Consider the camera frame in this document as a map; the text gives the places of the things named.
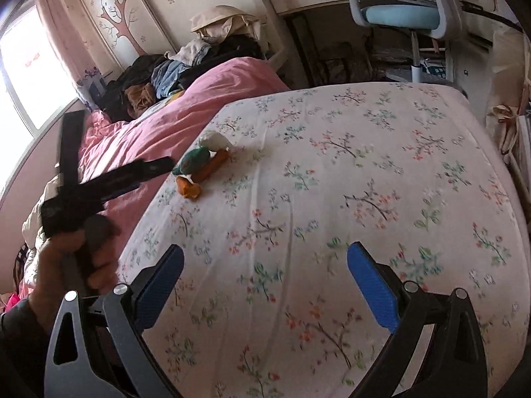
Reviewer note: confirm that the blue grey desk chair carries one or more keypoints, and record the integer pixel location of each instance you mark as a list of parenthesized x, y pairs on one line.
[(398, 8)]

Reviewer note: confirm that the cream padded jacket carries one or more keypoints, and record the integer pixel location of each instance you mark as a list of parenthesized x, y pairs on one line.
[(31, 224)]

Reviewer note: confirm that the floral bed sheet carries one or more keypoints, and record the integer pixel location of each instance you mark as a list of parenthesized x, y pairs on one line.
[(332, 215)]

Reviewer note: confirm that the orange wrapper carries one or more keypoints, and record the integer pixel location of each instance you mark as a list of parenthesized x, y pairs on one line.
[(188, 188)]

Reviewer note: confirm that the beige cloth bag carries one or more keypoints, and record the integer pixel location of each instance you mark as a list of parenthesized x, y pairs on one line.
[(224, 20)]

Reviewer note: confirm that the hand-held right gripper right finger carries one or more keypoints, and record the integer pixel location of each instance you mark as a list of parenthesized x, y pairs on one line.
[(373, 290)]

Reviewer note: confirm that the beige paper bag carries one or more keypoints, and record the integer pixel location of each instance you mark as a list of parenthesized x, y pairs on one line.
[(508, 87)]

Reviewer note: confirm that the white sock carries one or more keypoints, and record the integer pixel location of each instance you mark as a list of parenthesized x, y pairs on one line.
[(215, 141)]

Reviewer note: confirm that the blue printed white cloth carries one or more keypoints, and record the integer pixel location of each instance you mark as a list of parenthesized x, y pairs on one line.
[(89, 81)]

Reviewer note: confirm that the pink curtain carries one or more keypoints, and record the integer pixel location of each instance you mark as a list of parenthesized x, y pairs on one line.
[(58, 29)]

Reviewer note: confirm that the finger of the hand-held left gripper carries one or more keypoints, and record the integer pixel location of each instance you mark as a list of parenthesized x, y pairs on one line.
[(72, 145), (124, 176)]

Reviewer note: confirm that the yellow book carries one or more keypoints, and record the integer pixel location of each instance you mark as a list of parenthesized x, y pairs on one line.
[(174, 97)]

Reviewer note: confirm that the person's left hand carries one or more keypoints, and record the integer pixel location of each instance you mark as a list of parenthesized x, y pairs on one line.
[(47, 269)]

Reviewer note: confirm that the window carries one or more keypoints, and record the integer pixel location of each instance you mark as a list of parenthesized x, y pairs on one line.
[(29, 70)]

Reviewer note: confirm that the blue garments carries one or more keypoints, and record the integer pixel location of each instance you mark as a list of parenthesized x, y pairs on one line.
[(170, 74)]

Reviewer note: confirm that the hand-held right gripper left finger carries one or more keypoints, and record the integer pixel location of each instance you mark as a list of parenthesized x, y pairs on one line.
[(159, 290)]

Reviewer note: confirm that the pink blanket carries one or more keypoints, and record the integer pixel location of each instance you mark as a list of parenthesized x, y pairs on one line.
[(166, 124)]

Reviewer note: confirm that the wardrobe door with tree print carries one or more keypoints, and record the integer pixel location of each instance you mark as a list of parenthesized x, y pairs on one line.
[(120, 16)]

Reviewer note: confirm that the brown garment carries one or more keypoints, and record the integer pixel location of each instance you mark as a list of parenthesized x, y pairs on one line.
[(139, 97)]

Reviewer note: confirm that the orange sock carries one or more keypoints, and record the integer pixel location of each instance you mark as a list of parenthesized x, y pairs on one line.
[(212, 166)]

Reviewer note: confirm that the green snack wrapper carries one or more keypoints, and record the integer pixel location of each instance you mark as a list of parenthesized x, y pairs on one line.
[(193, 161)]

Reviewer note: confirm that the black clothes pile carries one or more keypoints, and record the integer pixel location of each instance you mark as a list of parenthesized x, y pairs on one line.
[(132, 74)]

